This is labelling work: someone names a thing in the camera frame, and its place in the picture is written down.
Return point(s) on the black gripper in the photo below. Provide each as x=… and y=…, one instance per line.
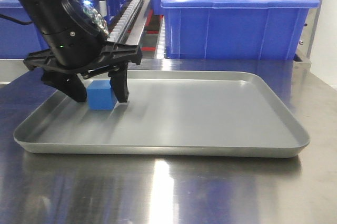
x=77, y=37

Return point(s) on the blue foam cube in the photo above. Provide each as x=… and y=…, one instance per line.
x=100, y=95

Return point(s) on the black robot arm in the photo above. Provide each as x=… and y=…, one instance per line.
x=77, y=36

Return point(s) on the white roller conveyor track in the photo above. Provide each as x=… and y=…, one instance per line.
x=124, y=21

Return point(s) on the grey metal tray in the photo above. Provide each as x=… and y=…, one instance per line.
x=171, y=113

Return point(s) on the blue plastic bin front left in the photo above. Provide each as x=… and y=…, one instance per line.
x=18, y=40

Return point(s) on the blue plastic bin front right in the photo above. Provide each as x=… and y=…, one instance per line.
x=234, y=29

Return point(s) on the steel shelf upright post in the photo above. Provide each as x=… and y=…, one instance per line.
x=303, y=51

